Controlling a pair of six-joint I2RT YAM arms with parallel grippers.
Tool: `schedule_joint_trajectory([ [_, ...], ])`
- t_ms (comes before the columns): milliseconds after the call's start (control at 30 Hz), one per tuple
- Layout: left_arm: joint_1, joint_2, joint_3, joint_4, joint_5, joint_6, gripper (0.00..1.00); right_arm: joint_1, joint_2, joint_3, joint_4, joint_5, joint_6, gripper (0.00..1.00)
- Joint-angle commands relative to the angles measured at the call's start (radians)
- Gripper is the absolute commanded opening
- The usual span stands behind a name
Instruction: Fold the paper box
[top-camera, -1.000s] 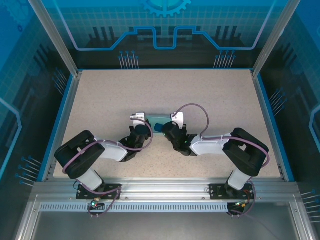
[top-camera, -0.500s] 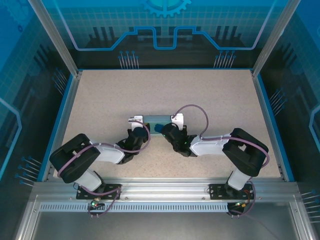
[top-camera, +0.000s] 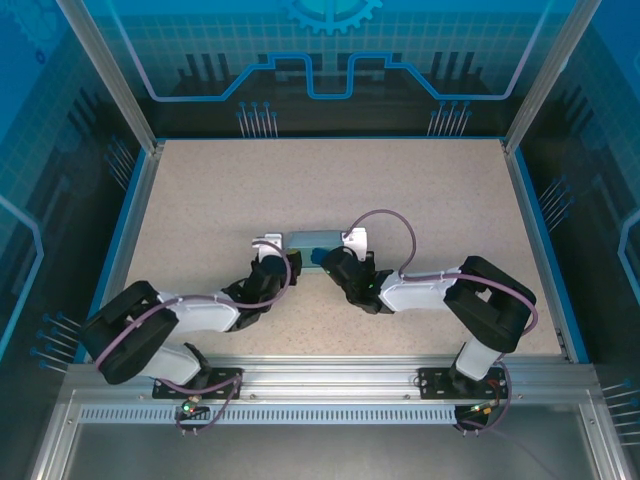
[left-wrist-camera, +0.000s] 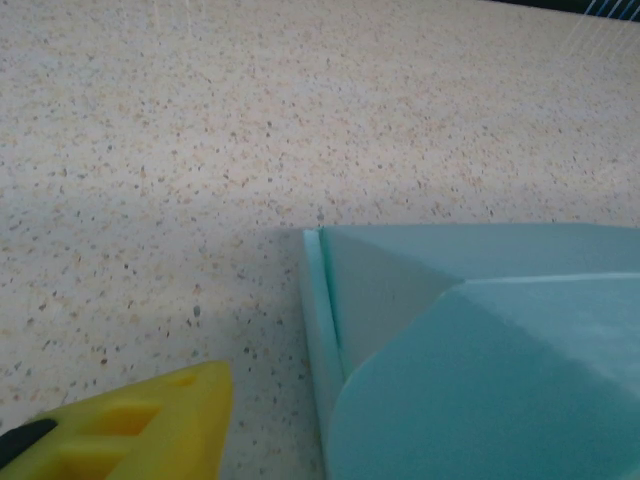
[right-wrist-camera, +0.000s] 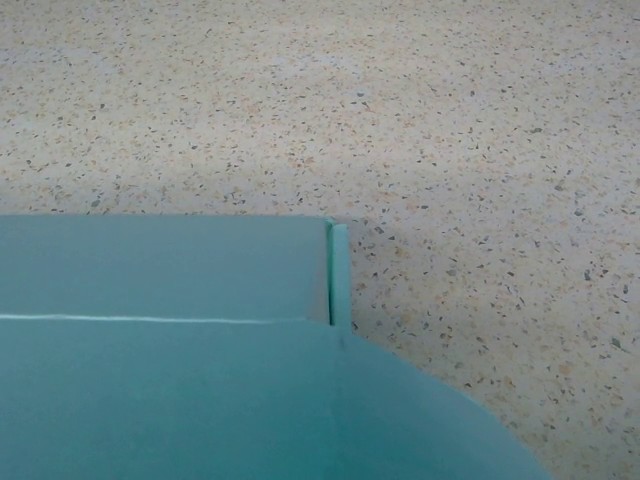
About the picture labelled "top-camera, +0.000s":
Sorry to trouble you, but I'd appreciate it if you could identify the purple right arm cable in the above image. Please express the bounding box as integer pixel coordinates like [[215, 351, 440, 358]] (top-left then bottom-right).
[[344, 209, 540, 436]]

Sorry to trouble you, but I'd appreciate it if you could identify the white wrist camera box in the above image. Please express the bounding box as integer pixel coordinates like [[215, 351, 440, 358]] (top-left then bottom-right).
[[249, 231, 285, 261], [341, 227, 370, 261]]

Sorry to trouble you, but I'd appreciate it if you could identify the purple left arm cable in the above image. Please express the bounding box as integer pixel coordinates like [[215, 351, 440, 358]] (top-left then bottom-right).
[[94, 241, 294, 436]]

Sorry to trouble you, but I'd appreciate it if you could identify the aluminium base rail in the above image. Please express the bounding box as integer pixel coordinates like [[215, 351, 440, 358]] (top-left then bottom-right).
[[64, 355, 601, 401]]

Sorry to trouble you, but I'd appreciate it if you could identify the blue edged aluminium side rail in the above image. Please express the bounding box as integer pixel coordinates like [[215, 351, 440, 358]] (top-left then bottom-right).
[[73, 141, 166, 365], [501, 141, 592, 365]]

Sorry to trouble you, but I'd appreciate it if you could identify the slotted grey cable duct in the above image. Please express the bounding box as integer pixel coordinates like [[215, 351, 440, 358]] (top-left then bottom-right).
[[78, 404, 459, 426]]

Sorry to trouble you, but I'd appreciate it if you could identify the grey metal panel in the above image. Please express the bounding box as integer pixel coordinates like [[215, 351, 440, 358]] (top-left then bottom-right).
[[29, 388, 632, 480]]

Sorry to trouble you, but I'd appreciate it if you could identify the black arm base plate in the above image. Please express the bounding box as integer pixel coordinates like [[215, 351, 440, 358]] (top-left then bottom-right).
[[417, 366, 506, 401], [151, 367, 246, 401]]

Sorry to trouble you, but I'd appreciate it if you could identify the aluminium frame post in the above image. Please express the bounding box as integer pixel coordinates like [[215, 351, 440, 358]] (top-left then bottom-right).
[[53, 0, 167, 154], [501, 0, 601, 155]]

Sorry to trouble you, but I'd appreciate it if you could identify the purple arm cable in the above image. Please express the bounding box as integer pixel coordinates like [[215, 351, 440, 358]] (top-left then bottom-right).
[[94, 241, 294, 436], [344, 209, 540, 436]]

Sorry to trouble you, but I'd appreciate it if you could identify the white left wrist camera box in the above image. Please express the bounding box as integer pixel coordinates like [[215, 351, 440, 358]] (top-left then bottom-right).
[[249, 231, 285, 261]]

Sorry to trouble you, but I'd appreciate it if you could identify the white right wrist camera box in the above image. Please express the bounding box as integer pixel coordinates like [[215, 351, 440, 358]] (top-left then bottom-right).
[[341, 227, 370, 261]]

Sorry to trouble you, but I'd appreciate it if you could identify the light blue paper box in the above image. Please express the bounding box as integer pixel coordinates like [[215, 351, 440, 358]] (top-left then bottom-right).
[[288, 229, 346, 275]]

